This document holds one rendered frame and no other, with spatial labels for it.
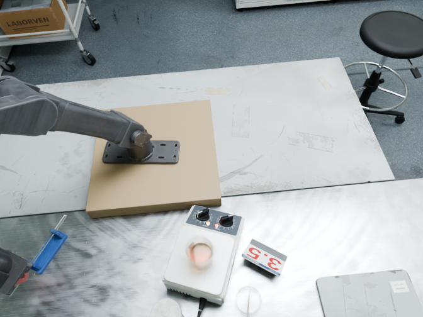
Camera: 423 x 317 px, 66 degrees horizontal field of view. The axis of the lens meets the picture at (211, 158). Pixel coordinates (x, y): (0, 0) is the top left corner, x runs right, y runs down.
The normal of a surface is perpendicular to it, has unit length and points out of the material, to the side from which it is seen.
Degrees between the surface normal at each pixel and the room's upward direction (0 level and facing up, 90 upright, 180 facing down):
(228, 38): 0
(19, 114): 90
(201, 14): 0
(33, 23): 90
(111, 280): 0
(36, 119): 90
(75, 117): 92
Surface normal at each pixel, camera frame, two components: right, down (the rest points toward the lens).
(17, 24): 0.13, 0.83
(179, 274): -0.04, -0.55
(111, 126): 0.77, 0.41
